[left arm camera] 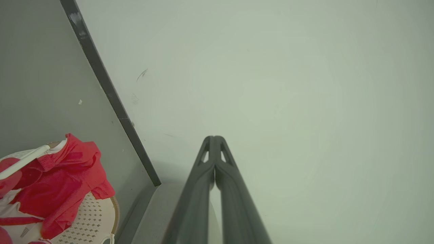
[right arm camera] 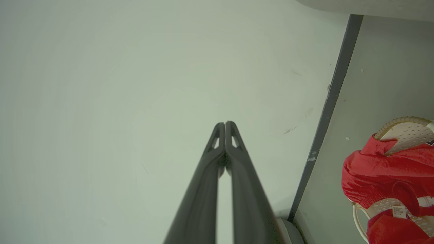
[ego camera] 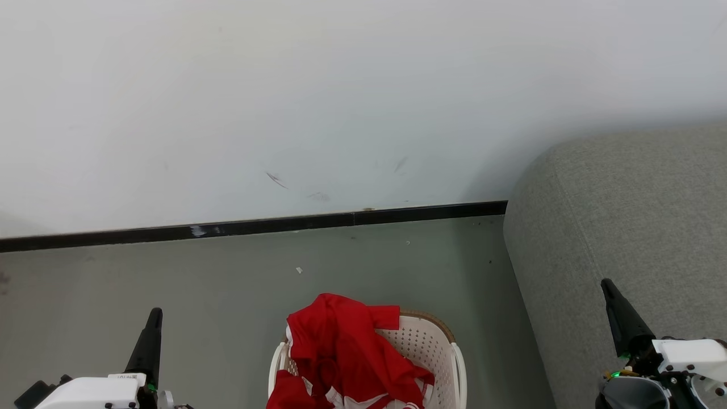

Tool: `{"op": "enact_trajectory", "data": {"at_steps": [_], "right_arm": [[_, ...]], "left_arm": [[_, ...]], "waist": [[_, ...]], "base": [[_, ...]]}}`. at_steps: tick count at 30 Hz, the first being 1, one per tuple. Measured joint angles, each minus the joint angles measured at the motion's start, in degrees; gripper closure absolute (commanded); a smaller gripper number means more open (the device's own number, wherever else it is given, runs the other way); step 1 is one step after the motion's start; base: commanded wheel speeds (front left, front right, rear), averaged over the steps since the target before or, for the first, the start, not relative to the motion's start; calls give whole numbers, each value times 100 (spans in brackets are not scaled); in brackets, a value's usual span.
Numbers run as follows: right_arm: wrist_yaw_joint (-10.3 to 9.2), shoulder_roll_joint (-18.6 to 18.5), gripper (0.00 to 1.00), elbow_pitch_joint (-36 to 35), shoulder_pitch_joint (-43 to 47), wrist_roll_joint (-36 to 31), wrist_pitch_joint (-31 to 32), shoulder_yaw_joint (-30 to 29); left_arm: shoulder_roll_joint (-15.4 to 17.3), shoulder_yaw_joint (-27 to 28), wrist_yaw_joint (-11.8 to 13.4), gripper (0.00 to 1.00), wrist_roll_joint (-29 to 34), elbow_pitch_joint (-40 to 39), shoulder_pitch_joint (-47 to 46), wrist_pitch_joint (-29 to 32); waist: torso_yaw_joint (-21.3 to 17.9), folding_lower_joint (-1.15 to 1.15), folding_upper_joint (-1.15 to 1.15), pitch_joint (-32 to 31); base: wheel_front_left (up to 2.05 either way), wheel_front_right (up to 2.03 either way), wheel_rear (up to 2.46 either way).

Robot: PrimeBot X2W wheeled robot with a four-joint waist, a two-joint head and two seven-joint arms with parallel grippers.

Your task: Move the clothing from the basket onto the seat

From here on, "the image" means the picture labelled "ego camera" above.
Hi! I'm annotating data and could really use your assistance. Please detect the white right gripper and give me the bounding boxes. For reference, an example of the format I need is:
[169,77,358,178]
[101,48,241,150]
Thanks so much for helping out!
[601,278,727,381]

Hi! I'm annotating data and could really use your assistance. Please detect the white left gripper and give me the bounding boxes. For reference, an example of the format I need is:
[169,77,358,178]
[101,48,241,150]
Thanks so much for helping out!
[34,308,164,409]

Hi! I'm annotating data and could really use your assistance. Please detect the red garment with white trim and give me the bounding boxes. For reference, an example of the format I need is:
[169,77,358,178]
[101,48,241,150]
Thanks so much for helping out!
[266,369,424,409]

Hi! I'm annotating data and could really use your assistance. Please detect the plain red garment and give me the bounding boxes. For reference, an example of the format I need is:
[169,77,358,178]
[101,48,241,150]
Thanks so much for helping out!
[286,293,436,408]

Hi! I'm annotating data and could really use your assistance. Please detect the grey fabric sofa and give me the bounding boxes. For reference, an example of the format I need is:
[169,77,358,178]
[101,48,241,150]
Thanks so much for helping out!
[503,122,727,409]

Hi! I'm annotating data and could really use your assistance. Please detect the black baseboard strip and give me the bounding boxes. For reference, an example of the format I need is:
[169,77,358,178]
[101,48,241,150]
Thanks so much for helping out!
[0,200,508,253]

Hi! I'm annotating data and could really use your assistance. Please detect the white perforated laundry basket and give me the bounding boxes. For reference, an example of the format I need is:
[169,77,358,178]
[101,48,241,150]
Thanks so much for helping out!
[268,310,467,409]

